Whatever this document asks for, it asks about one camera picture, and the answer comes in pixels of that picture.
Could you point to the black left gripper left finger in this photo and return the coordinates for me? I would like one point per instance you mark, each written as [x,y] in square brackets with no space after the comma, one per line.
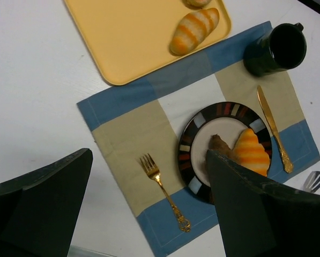
[39,210]

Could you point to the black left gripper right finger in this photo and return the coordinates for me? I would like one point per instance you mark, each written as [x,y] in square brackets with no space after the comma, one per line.
[259,216]

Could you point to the striped croissant bread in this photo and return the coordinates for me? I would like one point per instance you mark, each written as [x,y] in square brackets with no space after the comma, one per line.
[251,153]

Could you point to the brown chocolate bread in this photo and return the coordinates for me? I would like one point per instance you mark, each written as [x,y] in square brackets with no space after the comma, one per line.
[217,144]

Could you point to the long bread roll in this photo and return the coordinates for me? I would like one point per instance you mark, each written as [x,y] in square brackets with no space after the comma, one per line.
[193,29]

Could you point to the round bread roll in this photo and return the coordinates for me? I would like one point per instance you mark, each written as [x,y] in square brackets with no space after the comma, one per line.
[197,3]

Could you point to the gold knife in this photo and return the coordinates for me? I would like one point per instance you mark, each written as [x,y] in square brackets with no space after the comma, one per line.
[286,161]

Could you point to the black rimmed plate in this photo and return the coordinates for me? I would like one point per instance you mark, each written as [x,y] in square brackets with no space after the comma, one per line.
[227,119]

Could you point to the gold fork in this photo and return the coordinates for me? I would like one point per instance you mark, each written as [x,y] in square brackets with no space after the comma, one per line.
[153,172]

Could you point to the blue beige placemat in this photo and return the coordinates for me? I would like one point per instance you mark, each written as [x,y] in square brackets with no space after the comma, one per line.
[147,116]

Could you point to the dark green mug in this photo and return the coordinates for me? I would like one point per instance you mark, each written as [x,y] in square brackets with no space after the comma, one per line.
[282,48]

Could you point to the yellow tray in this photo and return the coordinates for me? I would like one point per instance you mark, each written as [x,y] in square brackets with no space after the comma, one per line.
[128,39]

